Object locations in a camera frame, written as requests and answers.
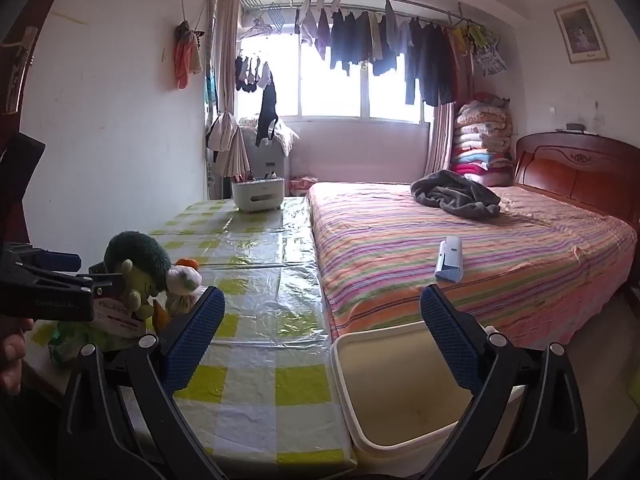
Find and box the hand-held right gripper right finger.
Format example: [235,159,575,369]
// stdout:
[419,284,588,480]

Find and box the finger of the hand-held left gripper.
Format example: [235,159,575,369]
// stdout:
[10,242,82,275]
[75,272,126,296]

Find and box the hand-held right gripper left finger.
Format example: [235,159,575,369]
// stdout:
[56,286,236,480]

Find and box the red and white paper card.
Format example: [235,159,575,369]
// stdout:
[92,292,147,337]

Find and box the green plush toy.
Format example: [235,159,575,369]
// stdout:
[103,231,172,321]

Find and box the white plush toy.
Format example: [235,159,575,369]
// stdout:
[165,265,203,311]

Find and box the cream plastic bin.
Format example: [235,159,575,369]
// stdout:
[329,324,531,471]

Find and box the person's left hand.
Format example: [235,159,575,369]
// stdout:
[0,319,35,397]

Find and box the green plastic wrapper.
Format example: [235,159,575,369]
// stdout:
[47,320,98,367]

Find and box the blue and white box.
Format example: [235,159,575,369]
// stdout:
[434,236,465,282]

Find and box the bed with striped sheet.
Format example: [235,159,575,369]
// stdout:
[306,180,638,356]

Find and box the grey blanket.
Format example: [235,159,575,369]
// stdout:
[410,170,502,219]

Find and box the white utensil holder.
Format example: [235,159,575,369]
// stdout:
[231,175,286,212]

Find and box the dark red door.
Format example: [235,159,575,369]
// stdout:
[0,10,41,256]

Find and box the white appliance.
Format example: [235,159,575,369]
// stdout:
[239,120,301,186]

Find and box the pink straight curtain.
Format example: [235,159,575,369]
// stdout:
[424,25,473,178]

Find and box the stack of folded quilts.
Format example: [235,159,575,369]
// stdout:
[450,92,516,181]

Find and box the wooden headboard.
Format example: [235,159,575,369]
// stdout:
[511,132,640,226]

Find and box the black hanging garment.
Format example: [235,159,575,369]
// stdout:
[255,72,279,147]

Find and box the orange cloth on hook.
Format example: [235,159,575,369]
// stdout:
[173,21,204,91]

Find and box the hanger with socks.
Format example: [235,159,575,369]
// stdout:
[234,50,275,93]

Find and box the window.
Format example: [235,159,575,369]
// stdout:
[235,35,436,123]

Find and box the pink tied curtain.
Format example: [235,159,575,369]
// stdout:
[214,0,251,178]

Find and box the row of hanging clothes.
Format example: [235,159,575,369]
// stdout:
[295,0,508,107]

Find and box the framed picture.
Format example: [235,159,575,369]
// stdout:
[553,1,610,64]

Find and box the wire rack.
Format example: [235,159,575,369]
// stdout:
[240,0,286,36]

